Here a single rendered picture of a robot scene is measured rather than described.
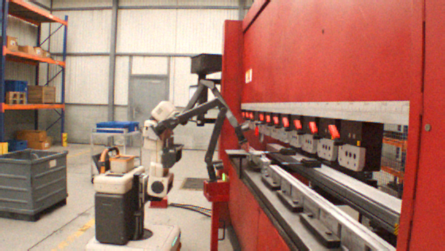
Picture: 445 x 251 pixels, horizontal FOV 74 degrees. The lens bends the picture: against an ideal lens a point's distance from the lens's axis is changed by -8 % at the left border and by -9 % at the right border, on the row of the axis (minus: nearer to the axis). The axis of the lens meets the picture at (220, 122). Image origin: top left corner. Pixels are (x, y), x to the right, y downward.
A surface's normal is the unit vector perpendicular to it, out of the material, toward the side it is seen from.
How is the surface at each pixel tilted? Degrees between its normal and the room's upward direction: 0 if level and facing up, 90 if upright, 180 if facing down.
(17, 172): 90
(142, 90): 90
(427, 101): 90
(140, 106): 90
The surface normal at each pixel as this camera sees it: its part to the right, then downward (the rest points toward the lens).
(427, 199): -0.99, -0.04
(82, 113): -0.07, 0.05
